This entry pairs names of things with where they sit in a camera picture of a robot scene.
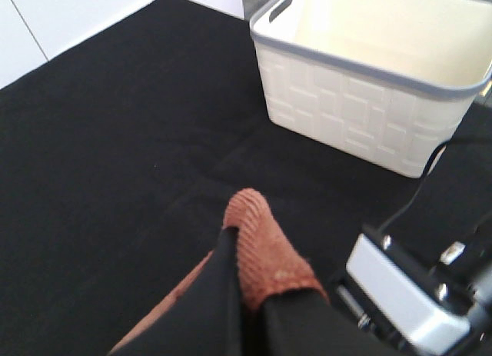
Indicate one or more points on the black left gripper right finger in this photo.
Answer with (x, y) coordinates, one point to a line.
(303, 323)

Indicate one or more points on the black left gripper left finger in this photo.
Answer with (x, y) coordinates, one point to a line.
(206, 319)

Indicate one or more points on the brown towel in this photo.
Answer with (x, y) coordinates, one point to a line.
(267, 262)

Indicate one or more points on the black table cloth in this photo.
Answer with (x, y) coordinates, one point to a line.
(119, 158)

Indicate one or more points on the white basket with grey rim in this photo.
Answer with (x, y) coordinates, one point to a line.
(384, 80)

